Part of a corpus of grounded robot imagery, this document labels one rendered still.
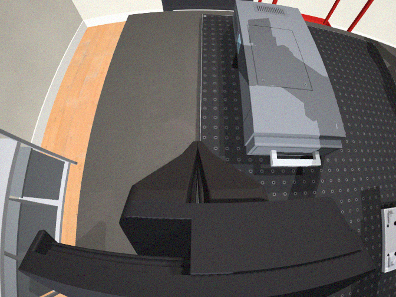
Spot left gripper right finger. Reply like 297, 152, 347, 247
197, 141, 269, 203

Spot dark grey perforated base plate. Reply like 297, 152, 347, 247
199, 14, 396, 297

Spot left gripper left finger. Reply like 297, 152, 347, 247
126, 141, 197, 203

